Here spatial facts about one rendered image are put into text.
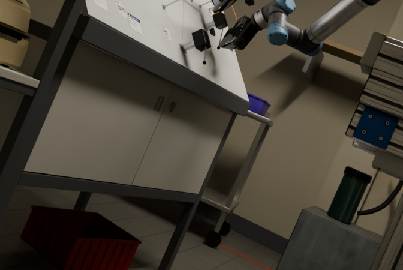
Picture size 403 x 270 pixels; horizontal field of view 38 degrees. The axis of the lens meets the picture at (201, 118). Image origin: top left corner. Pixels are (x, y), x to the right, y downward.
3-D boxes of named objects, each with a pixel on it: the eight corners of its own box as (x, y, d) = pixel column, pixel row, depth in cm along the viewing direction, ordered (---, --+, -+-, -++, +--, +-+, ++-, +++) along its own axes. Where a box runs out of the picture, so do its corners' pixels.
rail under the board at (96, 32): (244, 117, 258) (250, 104, 258) (80, 39, 154) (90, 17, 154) (234, 113, 261) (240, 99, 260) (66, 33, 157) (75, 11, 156)
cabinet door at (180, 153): (200, 194, 257) (235, 113, 256) (132, 186, 208) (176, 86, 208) (195, 192, 258) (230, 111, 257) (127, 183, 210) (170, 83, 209)
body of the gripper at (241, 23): (246, 34, 236) (268, 20, 228) (241, 46, 230) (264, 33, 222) (234, 21, 233) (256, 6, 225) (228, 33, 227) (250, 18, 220)
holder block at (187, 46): (185, 69, 203) (210, 59, 199) (177, 39, 207) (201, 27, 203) (191, 72, 207) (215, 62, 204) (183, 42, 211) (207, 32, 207)
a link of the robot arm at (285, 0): (282, 4, 209) (283, -12, 213) (260, 18, 216) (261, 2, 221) (297, 16, 213) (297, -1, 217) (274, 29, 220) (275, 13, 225)
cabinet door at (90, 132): (131, 185, 208) (174, 84, 208) (23, 171, 160) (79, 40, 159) (127, 183, 209) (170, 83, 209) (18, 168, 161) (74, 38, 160)
